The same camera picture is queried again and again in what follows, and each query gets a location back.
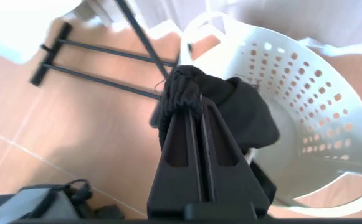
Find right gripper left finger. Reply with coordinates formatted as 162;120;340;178
146;108;212;219

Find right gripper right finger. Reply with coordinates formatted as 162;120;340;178
199;95;271;219

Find black garment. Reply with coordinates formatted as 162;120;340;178
157;64;280;215

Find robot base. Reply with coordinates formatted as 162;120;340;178
0;179;126;220

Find white laundry basket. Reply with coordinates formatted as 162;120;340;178
179;12;362;218

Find black clothes rack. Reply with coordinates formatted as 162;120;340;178
29;0;182;128

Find beige curtain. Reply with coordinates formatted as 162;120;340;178
73;0;362;49

